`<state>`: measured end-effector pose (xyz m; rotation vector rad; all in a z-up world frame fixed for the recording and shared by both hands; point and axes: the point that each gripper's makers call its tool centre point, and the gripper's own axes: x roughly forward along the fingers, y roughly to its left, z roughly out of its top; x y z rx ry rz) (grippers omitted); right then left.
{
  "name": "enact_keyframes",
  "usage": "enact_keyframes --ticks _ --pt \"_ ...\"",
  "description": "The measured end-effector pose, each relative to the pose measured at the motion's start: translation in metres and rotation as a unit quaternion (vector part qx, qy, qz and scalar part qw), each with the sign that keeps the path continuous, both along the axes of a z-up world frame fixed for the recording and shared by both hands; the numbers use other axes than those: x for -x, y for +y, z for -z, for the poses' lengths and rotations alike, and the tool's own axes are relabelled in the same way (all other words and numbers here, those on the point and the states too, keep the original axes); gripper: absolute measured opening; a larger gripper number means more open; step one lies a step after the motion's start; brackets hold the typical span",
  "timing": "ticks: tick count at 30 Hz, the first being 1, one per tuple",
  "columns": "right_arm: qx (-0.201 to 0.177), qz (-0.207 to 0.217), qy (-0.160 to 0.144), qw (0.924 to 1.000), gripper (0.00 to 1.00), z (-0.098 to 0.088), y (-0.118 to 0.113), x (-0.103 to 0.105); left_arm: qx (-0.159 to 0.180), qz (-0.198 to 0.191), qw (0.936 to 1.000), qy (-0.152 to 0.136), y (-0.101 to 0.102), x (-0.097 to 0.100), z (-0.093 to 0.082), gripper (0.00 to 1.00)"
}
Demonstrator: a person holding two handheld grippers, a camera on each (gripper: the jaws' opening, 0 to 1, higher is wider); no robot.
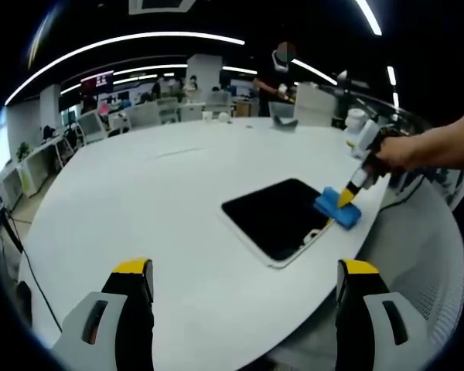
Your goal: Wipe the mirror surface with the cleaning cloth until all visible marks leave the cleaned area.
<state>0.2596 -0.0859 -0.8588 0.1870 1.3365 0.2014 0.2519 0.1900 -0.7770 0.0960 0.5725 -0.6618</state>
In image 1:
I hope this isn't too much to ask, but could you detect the short ceiling light strip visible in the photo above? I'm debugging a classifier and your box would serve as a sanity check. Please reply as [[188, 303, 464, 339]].
[[354, 0, 383, 36]]

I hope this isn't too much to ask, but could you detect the black cable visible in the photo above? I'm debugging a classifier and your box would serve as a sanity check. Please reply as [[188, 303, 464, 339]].
[[20, 250, 63, 334]]

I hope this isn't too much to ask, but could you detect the white box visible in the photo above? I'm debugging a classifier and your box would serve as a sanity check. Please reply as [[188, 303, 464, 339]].
[[295, 83, 338, 127]]

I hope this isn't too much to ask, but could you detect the blue cleaning cloth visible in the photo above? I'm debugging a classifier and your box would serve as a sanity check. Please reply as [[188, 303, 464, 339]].
[[312, 186, 363, 231]]

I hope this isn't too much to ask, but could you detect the slanted ceiling light strip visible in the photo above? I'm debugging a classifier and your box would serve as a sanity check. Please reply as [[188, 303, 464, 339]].
[[292, 57, 338, 85]]

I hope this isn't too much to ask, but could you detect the grey desk lamp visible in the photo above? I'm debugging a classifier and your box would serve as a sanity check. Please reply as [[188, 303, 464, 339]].
[[336, 70, 351, 117]]

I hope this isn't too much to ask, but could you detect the white mesh office chair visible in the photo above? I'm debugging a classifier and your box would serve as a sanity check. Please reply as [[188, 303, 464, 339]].
[[355, 181, 464, 371], [205, 91, 233, 117]]

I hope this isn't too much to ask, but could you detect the white round container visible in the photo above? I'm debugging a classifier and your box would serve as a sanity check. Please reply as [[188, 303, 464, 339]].
[[346, 109, 367, 132]]

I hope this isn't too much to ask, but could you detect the ceiling air vent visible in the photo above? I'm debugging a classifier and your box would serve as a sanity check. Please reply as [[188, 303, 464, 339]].
[[128, 0, 196, 15]]

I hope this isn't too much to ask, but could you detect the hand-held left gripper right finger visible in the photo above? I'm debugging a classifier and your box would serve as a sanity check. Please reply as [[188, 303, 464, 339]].
[[335, 258, 438, 371]]

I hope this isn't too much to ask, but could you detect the person's right hand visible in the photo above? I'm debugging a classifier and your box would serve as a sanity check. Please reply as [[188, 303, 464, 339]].
[[374, 133, 427, 175]]

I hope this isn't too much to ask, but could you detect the red display screen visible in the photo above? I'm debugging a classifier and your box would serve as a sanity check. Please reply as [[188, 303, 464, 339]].
[[80, 70, 115, 94]]

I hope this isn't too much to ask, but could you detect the long curved ceiling light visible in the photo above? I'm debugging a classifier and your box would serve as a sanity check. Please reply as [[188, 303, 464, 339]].
[[4, 32, 245, 106]]

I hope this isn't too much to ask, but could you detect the black tripod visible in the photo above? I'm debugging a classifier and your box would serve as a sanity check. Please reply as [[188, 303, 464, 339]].
[[0, 208, 24, 256]]

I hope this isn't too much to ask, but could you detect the dark grey pouch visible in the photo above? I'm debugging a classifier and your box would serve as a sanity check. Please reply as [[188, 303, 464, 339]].
[[273, 115, 299, 132]]

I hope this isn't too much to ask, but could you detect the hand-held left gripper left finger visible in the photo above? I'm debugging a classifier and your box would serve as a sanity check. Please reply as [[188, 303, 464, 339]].
[[50, 257, 155, 371]]

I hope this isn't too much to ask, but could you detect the white shelf desk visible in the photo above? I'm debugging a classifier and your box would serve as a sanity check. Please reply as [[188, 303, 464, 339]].
[[0, 138, 69, 209]]

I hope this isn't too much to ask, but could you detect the grey box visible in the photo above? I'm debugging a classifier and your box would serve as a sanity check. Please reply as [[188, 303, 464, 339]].
[[268, 100, 295, 119]]

